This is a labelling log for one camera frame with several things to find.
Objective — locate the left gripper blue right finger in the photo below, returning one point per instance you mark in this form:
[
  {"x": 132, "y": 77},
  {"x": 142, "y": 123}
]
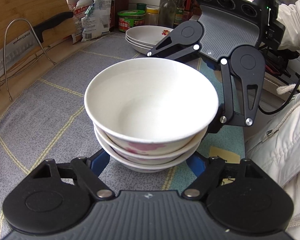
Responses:
[{"x": 207, "y": 172}]

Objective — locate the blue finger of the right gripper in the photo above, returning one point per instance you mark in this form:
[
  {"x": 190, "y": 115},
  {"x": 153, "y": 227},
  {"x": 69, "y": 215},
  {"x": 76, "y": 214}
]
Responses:
[{"x": 218, "y": 122}]

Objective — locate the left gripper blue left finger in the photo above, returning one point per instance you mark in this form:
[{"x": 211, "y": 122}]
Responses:
[{"x": 87, "y": 171}]

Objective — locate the white floral bowl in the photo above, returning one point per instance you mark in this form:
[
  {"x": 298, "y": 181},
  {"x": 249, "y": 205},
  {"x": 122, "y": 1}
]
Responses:
[{"x": 145, "y": 158}]

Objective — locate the stained white plate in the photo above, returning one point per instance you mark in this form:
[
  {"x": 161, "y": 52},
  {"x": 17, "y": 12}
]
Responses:
[{"x": 148, "y": 35}]

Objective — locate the white fruit plate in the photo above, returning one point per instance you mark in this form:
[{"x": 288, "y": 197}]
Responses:
[
  {"x": 141, "y": 50},
  {"x": 138, "y": 44}
]

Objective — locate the red label oil bottle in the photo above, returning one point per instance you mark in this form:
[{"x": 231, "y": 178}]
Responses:
[{"x": 184, "y": 11}]

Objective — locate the grey teal checked towel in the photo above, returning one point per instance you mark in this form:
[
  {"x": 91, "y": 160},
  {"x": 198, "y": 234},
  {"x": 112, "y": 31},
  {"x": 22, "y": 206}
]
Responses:
[{"x": 42, "y": 115}]

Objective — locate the white jacket of operator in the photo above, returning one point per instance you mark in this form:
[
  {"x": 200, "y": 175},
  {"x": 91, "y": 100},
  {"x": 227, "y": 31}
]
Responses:
[{"x": 276, "y": 147}]

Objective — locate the glass bottle red cap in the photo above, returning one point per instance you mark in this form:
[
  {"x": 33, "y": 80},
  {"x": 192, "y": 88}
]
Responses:
[{"x": 167, "y": 12}]

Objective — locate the yellow cap spice jar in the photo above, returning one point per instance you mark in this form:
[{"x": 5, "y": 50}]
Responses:
[{"x": 152, "y": 16}]

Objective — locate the small green cap jar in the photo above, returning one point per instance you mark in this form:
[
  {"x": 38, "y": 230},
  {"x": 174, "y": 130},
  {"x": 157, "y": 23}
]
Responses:
[{"x": 141, "y": 6}]

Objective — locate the green lid sauce jar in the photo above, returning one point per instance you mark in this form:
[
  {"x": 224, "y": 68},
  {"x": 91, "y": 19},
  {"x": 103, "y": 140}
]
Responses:
[{"x": 130, "y": 19}]

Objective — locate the white blue clipped bag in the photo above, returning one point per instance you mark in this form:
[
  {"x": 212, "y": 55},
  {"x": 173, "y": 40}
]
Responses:
[{"x": 95, "y": 23}]

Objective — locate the red white clipped bag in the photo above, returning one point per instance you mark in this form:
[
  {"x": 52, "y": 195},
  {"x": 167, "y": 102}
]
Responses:
[{"x": 79, "y": 12}]

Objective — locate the bamboo cutting board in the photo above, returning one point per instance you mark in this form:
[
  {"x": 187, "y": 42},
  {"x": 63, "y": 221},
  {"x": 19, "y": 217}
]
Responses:
[{"x": 27, "y": 12}]

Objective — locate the steel wire rack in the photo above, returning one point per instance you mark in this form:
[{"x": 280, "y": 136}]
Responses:
[{"x": 20, "y": 50}]

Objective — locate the black handled kitchen knife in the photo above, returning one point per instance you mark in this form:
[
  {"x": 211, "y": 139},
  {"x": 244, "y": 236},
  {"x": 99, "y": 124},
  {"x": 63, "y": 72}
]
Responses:
[{"x": 39, "y": 29}]

